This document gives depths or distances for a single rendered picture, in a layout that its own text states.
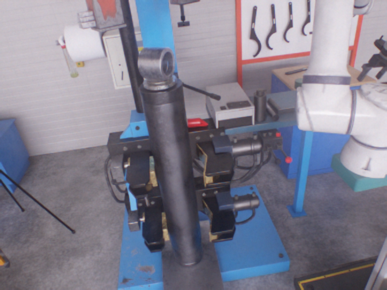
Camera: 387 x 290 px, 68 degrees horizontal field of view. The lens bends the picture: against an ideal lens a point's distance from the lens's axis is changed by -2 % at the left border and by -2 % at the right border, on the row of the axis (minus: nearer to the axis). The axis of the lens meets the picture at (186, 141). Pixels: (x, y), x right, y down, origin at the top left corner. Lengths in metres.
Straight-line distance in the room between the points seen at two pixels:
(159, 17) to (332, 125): 1.12
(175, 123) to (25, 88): 2.68
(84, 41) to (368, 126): 1.82
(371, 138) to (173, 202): 1.10
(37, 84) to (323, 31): 3.25
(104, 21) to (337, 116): 0.91
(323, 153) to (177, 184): 1.80
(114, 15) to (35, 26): 2.40
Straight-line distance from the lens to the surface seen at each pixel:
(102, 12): 1.26
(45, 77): 3.76
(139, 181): 1.61
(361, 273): 2.14
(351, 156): 1.17
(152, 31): 1.79
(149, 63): 1.38
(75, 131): 3.98
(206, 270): 2.21
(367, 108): 1.07
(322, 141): 3.01
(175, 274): 2.22
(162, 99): 1.39
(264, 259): 2.31
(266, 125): 1.89
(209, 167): 1.62
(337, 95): 1.06
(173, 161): 1.57
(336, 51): 1.08
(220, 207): 2.03
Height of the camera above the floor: 2.00
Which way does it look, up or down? 32 degrees down
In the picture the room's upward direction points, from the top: 7 degrees counter-clockwise
